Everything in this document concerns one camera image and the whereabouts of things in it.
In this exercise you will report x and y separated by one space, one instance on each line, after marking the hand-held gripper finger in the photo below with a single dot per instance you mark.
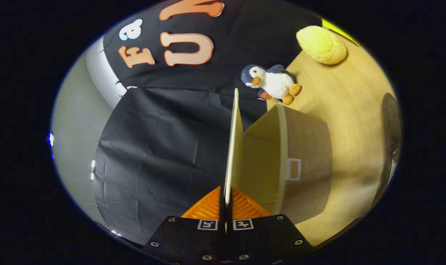
229 221
222 221

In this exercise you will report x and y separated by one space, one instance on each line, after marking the beige fabric storage box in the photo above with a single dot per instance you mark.
307 165

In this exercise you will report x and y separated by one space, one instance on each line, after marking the brown fuzzy shoe with bow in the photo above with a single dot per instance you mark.
391 121

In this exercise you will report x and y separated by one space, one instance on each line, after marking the penguin plush toy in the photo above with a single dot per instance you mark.
274 82

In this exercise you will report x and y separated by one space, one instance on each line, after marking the row of black cloth clips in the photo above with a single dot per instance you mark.
119 81

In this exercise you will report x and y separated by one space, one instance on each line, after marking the ceiling light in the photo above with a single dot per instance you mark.
51 139

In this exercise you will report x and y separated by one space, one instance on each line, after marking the yellow plush bun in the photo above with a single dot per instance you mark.
320 45

